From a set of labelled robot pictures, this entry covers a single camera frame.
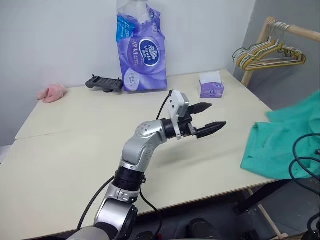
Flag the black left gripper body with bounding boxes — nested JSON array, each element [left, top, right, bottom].
[[177, 109, 199, 139]]

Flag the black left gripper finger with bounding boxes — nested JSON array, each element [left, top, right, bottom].
[[187, 101, 213, 116], [195, 121, 227, 139]]

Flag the teal green shorts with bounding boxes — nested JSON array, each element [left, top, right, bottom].
[[240, 90, 320, 180]]

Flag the small purple tissue box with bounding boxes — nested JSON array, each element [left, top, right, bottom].
[[199, 71, 224, 99]]

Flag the purple tissue multipack bag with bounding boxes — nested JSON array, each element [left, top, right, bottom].
[[115, 0, 169, 93]]

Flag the black handheld controller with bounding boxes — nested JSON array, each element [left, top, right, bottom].
[[84, 74, 124, 93]]

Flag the dark rounded shape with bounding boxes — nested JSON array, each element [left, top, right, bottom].
[[187, 217, 223, 240]]

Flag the light wooden floor bar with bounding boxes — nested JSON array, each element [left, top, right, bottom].
[[246, 188, 289, 240]]

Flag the light wooden clothes rack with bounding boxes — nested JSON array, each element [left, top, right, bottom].
[[241, 16, 320, 87]]

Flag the pink fluffy cloth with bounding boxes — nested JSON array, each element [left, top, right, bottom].
[[36, 83, 67, 104]]

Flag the silver robot torso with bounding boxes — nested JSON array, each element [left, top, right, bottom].
[[66, 225, 112, 240]]

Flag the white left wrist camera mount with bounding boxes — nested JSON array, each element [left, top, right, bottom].
[[167, 89, 191, 140]]

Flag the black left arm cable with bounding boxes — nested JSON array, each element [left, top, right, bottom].
[[76, 90, 174, 240]]

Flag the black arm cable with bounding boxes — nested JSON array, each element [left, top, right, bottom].
[[288, 133, 320, 198], [76, 90, 174, 240]]

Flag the pale green wire hanger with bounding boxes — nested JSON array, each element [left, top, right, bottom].
[[231, 41, 281, 65]]

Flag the bunch of wire hangers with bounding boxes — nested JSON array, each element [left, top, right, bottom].
[[236, 22, 301, 66]]

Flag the black table frame leg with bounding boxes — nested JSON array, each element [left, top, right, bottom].
[[233, 178, 293, 215]]

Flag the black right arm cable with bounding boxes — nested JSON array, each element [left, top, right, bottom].
[[288, 133, 320, 198]]

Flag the yellow wire hanger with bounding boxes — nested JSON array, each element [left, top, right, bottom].
[[236, 37, 307, 73]]

